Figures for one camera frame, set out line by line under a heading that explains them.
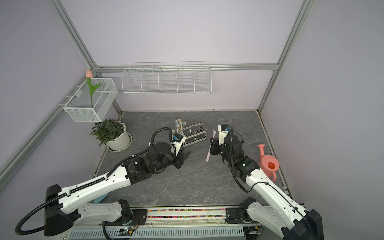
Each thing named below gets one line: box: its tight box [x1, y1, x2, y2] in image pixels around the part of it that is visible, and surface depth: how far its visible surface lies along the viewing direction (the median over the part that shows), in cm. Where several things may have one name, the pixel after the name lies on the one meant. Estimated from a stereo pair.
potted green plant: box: [89, 118, 133, 152], surface depth 89 cm
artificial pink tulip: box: [85, 70, 101, 108], surface depth 87 cm
